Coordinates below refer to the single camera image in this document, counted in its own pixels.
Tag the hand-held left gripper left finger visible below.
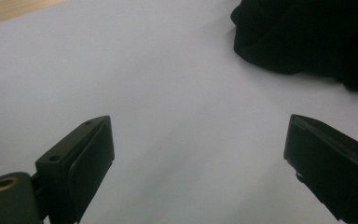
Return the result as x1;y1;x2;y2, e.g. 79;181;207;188
34;115;116;224

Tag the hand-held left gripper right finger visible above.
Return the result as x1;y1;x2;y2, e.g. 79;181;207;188
282;113;358;224

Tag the black sleeveless top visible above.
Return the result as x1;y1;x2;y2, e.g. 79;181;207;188
230;0;358;93

